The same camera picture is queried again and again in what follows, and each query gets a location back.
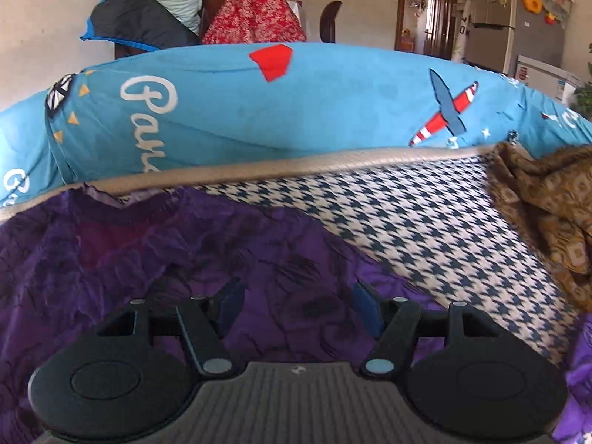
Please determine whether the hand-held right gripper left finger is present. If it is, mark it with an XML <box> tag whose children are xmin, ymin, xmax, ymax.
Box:
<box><xmin>95</xmin><ymin>280</ymin><xmax>246</xmax><ymax>376</ymax></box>

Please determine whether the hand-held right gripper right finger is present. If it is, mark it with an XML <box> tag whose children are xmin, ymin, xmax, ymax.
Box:
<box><xmin>352</xmin><ymin>282</ymin><xmax>503</xmax><ymax>377</ymax></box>

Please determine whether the purple floral shirt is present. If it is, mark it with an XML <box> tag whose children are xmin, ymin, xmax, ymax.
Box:
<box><xmin>0</xmin><ymin>184</ymin><xmax>592</xmax><ymax>444</ymax></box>

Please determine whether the houndstooth bed mat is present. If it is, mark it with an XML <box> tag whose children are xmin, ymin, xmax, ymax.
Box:
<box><xmin>0</xmin><ymin>143</ymin><xmax>583</xmax><ymax>371</ymax></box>

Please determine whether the brown patterned cloth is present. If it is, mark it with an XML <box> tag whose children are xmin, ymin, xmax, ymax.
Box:
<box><xmin>483</xmin><ymin>141</ymin><xmax>592</xmax><ymax>306</ymax></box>

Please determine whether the blue printed blanket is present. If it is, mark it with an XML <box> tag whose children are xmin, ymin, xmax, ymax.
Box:
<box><xmin>0</xmin><ymin>43</ymin><xmax>592</xmax><ymax>209</ymax></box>

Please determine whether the dark wooden chair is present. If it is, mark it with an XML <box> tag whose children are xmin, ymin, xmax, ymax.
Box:
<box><xmin>319</xmin><ymin>0</ymin><xmax>344</xmax><ymax>44</ymax></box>

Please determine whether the red floral cloth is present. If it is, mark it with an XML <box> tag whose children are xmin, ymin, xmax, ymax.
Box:
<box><xmin>201</xmin><ymin>0</ymin><xmax>308</xmax><ymax>46</ymax></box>

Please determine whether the white chest freezer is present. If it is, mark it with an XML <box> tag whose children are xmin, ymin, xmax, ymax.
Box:
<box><xmin>506</xmin><ymin>54</ymin><xmax>586</xmax><ymax>102</ymax></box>

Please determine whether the white printed hanging cloth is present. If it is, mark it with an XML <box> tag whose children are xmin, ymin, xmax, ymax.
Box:
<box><xmin>451</xmin><ymin>0</ymin><xmax>472</xmax><ymax>63</ymax></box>

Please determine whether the green potted plant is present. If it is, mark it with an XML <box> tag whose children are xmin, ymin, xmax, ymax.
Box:
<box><xmin>571</xmin><ymin>41</ymin><xmax>592</xmax><ymax>121</ymax></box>

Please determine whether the pale green pillow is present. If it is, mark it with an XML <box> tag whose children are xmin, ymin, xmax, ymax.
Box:
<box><xmin>101</xmin><ymin>0</ymin><xmax>204</xmax><ymax>35</ymax></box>

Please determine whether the grey refrigerator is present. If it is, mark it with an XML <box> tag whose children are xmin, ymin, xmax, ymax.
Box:
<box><xmin>465</xmin><ymin>0</ymin><xmax>574</xmax><ymax>75</ymax></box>

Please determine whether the wooden door frame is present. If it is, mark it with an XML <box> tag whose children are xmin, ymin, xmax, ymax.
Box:
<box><xmin>394</xmin><ymin>0</ymin><xmax>460</xmax><ymax>61</ymax></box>

